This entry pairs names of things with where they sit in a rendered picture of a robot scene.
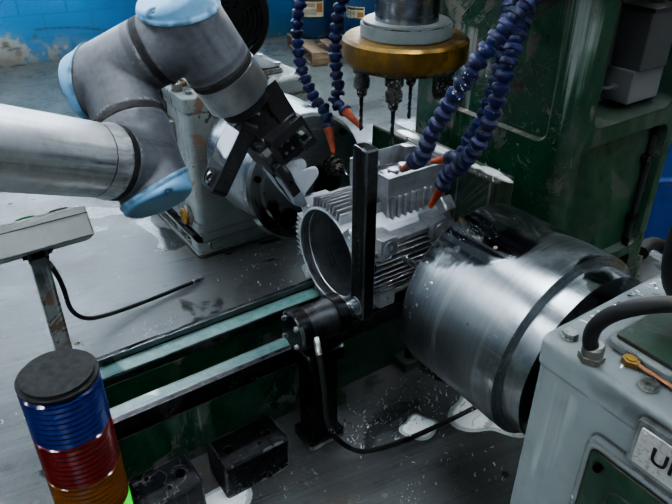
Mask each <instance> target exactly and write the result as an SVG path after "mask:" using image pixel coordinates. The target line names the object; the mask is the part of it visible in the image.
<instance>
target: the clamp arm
mask: <svg viewBox="0 0 672 504"><path fill-rule="evenodd" d="M380 161H381V159H380V158H379V149H378V148H376V147H375V146H373V145H371V144H369V143H367V142H361V143H357V144H354V145H353V184H352V252H351V298H350V300H349V301H351V302H353V301H355V300H356V301H357V302H358V303H357V302H355V303H353V304H354V307H355V308H357V307H360V310H359V309H357V310H356V311H355V313H356V314H354V315H355V316H357V317H358V318H359V319H360V320H361V321H364V320H367V319H369V318H371V317H373V297H374V273H375V272H376V264H375V243H376V216H377V189H378V168H379V167H380Z"/></svg>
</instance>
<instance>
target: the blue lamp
mask: <svg viewBox="0 0 672 504"><path fill-rule="evenodd" d="M17 397H18V396H17ZM18 400H19V403H20V406H21V408H22V412H23V414H24V418H25V420H26V423H27V426H28V429H29V432H30V434H31V438H32V440H33V441H34V442H35V443H36V444H37V445H39V446H40V447H43V448H45V449H50V450H65V449H70V448H74V447H77V446H80V445H82V444H84V443H86V442H88V441H90V440H91V439H93V438H94V437H96V436H97V435H98V434H99V433H100V432H101V431H102V430H103V429H104V428H105V426H106V425H107V423H108V421H109V418H110V408H109V404H108V400H107V397H106V393H105V388H104V384H103V380H102V377H101V373H100V368H99V373H98V376H97V378H96V380H95V381H94V383H93V384H92V385H91V386H90V387H89V388H88V389H87V390H85V391H84V392H83V393H81V394H80V395H78V396H77V398H76V397H75V399H73V400H70V401H68V402H65V403H62V404H58V405H55V404H53V405H35V404H30V403H27V402H25V401H23V400H21V399H20V398H19V397H18Z"/></svg>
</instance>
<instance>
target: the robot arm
mask: <svg viewBox="0 0 672 504"><path fill-rule="evenodd" d="M135 9H136V10H135V12H136V15H134V16H133V17H131V18H129V19H127V20H125V21H124V22H122V23H120V24H118V25H117V26H115V27H113V28H111V29H109V30H108V31H106V32H104V33H102V34H101V35H99V36H97V37H95V38H94V39H92V40H90V41H88V42H84V43H81V44H79V45H78V46H77V47H76V48H75V49H74V50H73V51H71V52H70V53H68V54H67V55H65V56H64V57H63V58H62V60H61V61H60V63H59V67H58V78H59V83H60V86H61V89H62V92H63V93H64V94H65V96H66V97H67V101H68V103H69V105H70V106H71V108H72V109H73V110H74V111H75V112H76V113H77V114H78V115H79V116H80V117H81V118H82V119H80V118H75V117H69V116H64V115H59V114H53V113H48V112H43V111H37V110H32V109H27V108H21V107H16V106H11V105H5V104H0V192H4V193H21V194H38V195H55V196H72V197H89V198H96V199H99V200H106V201H119V203H120V208H119V209H120V211H121V212H123V214H124V215H125V216H126V217H129V218H132V219H138V218H145V217H149V216H153V215H156V214H159V213H162V212H164V211H166V210H169V209H171V208H173V207H175V206H176V205H178V204H179V203H181V202H182V201H184V200H185V199H186V198H187V197H188V196H189V195H190V193H191V191H192V183H191V179H190V176H189V173H188V170H189V168H188V167H187V166H186V165H185V162H184V160H183V157H182V154H181V152H180V149H179V146H178V144H177V141H176V138H175V136H174V133H173V130H172V128H171V125H170V122H169V120H168V117H167V115H166V112H165V108H164V105H163V103H162V100H161V97H160V95H159V93H158V90H160V89H162V88H164V87H166V86H168V85H169V84H171V83H173V82H176V81H178V80H179V79H181V78H185V80H186V81H187V82H188V84H189V85H190V86H191V87H192V89H193V90H194V91H195V92H196V94H197V95H198V96H199V98H200V99H201V100H202V102H203V103H204V105H205V106H206V107H207V109H208V110H209V111H210V113H211V114H212V115H213V116H215V117H218V118H223V119H224V120H225V121H226V122H227V123H226V126H225V128H224V130H223V132H222V134H221V137H220V139H219V141H218V143H217V145H216V147H215V150H214V152H213V154H212V156H211V158H210V161H209V163H208V165H207V167H206V169H205V172H204V174H203V176H202V178H201V180H200V182H201V184H202V185H203V186H204V187H205V188H206V189H207V190H208V191H209V192H210V193H212V194H215V195H218V196H221V197H226V196H227V194H228V192H229V190H230V188H231V186H232V184H233V181H234V179H235V177H236V175H237V173H238V171H239V169H240V166H241V164H242V162H243V160H244V158H245V156H246V154H247V153H248V154H249V156H250V157H251V158H252V159H253V160H254V161H255V162H256V163H257V164H258V166H259V167H260V168H261V169H262V171H263V172H264V173H265V174H266V175H267V176H268V178H269V179H270V180H271V181H272V182H273V183H274V184H275V186H276V187H277V188H278V189H279V190H280V191H281V192H282V193H283V194H284V196H285V197H286V198H287V199H288V200H289V201H290V202H291V203H293V204H294V205H296V206H299V207H305V206H306V201H305V199H304V198H305V194H306V192H307V191H308V189H309V188H310V187H311V185H312V184H313V183H314V181H315V180H316V178H317V177H318V174H319V172H318V169H317V168H316V167H315V166H312V167H309V168H306V162H305V161H304V159H301V158H300V159H297V160H294V161H291V160H292V159H293V158H294V157H295V158H296V157H297V156H298V155H299V154H301V153H302V152H303V151H304V150H305V151H307V150H308V149H309V148H310V147H312V146H313V145H314V144H315V143H316V142H317V140H316V138H315V137H314V135H313V133H312V132H311V130H310V128H309V127H308V125H307V123H306V122H305V120H304V118H303V117H302V115H300V114H299V113H297V112H295V111H294V109H293V107H292V106H291V104H290V102H289V101H288V99H287V98H286V96H285V94H284V93H283V91H282V89H281V88H280V86H279V85H278V83H277V81H276V80H275V79H274V78H269V77H268V76H267V75H265V74H264V72H263V70H262V69H261V67H260V66H259V64H258V62H257V61H256V59H255V58H254V56H253V54H252V53H251V52H250V51H249V49H248V47H247V46H246V44H245V43H244V41H243V39H242V38H241V36H240V35H239V33H238V31H237V30H236V28H235V27H234V25H233V23H232V22H231V20H230V19H229V17H228V15H227V14H226V12H225V10H224V9H223V7H222V6H221V1H220V0H138V1H137V3H136V7H135ZM294 117H296V118H295V119H294ZM293 119H294V120H293ZM303 125H304V126H305V127H306V129H307V131H308V132H309V134H310V136H311V137H310V138H309V139H308V140H307V141H306V142H305V143H304V142H303V141H304V140H306V139H307V138H308V136H307V135H306V133H305V132H303V131H301V130H300V131H299V130H298V129H299V128H300V127H301V126H303Z"/></svg>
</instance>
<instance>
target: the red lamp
mask: <svg viewBox="0 0 672 504"><path fill-rule="evenodd" d="M33 443H34V446H35V449H36V452H37V455H38V458H39V460H40V463H41V466H42V469H43V472H44V475H45V478H46V479H47V481H48V482H49V483H50V484H51V485H53V486H55V487H57V488H61V489H80V488H84V487H87V486H90V485H92V484H94V483H96V482H98V481H100V480H101V479H103V478H104V477H105V476H107V475H108V474H109V473H110V472H111V471H112V470H113V468H114V467H115V465H116V464H117V462H118V459H119V456H120V448H119V444H118V440H117V437H116V432H115V428H114V424H113V420H112V416H111V412H110V418H109V421H108V423H107V425H106V426H105V428H104V429H103V430H102V431H101V432H100V433H99V434H98V435H97V436H96V437H94V438H93V439H91V440H90V441H88V442H86V443H84V444H82V445H80V446H77V447H74V448H70V449H65V450H50V449H45V448H43V447H40V446H39V445H37V444H36V443H35V442H34V441H33Z"/></svg>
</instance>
